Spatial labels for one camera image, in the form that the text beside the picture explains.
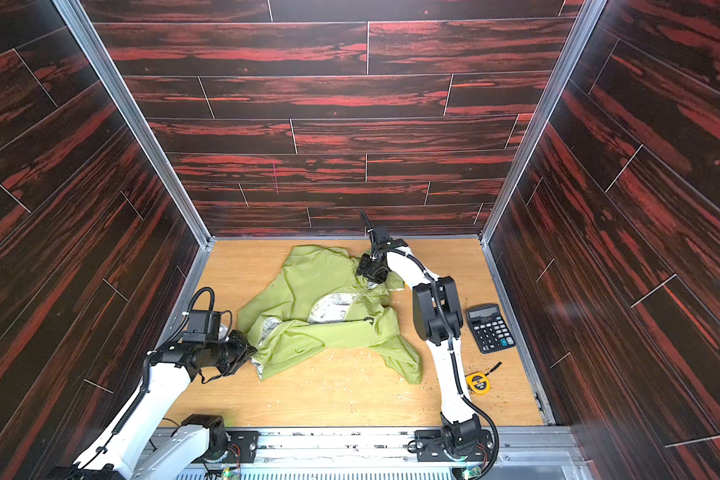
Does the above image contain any green zip jacket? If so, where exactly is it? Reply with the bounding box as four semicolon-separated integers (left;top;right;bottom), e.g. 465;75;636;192
237;245;423;384

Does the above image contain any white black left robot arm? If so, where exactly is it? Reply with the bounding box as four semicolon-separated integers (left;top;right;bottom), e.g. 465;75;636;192
46;330;256;479

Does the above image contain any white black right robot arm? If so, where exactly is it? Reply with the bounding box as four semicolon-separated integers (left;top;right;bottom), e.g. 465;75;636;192
357;240;499;470

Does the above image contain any black desk calculator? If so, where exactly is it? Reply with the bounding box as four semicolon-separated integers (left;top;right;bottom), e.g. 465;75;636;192
466;303;516;354

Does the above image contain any yellow tape measure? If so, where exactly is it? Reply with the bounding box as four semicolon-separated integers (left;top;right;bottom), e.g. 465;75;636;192
466;361;502;395

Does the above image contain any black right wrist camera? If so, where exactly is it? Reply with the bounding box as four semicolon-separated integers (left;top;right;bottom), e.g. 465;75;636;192
367;226;408;256

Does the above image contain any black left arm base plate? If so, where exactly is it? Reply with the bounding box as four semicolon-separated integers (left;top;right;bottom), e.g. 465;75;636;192
192;429;260;466

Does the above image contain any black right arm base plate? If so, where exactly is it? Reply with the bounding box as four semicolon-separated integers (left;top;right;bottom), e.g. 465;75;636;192
406;429;494;463

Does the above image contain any aluminium front rail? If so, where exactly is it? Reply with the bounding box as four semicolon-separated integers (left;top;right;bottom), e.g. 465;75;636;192
80;425;595;480

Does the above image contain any aluminium corner post right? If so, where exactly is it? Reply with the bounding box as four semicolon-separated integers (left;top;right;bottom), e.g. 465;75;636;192
481;0;607;252

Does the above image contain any aluminium corner post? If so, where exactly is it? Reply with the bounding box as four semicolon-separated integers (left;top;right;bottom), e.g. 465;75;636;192
481;0;607;252
52;0;212;249

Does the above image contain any aluminium corner post left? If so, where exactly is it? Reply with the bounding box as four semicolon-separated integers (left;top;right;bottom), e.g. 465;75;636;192
52;0;212;249

